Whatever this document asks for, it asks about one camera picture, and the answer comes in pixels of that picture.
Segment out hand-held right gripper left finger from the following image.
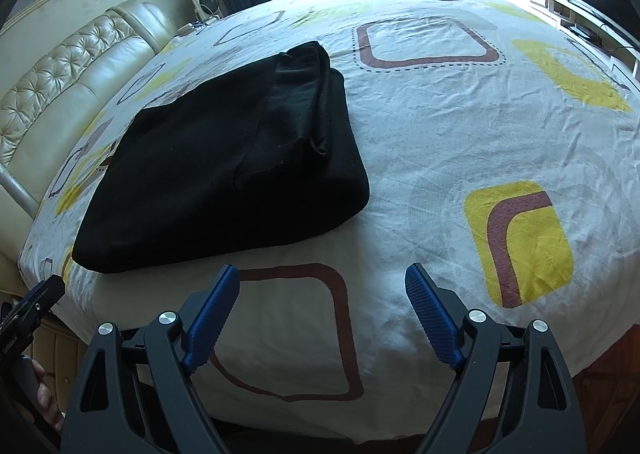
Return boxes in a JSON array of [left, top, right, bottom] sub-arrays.
[[60, 264, 242, 454]]

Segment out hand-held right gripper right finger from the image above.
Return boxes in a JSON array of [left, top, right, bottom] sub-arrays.
[[404, 261, 586, 454]]

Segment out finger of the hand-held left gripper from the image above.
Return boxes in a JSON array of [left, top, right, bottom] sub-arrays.
[[20, 275, 67, 319]]

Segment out black pants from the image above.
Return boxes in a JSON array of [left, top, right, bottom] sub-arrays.
[[71, 40, 372, 275]]

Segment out person's left hand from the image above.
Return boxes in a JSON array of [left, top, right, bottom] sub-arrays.
[[30, 358, 67, 432]]

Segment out white patterned bed sheet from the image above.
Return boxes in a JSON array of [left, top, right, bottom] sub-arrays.
[[17, 0, 640, 445]]

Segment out cream leather headboard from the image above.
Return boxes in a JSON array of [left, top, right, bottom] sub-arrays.
[[0, 0, 176, 217]]

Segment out small white fan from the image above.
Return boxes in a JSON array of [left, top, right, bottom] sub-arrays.
[[191, 0, 223, 20]]

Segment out white television cabinet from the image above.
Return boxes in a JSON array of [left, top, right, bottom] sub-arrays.
[[525, 0, 640, 79]]

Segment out cream leather bed frame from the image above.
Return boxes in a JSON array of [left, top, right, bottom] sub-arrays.
[[0, 249, 88, 415]]

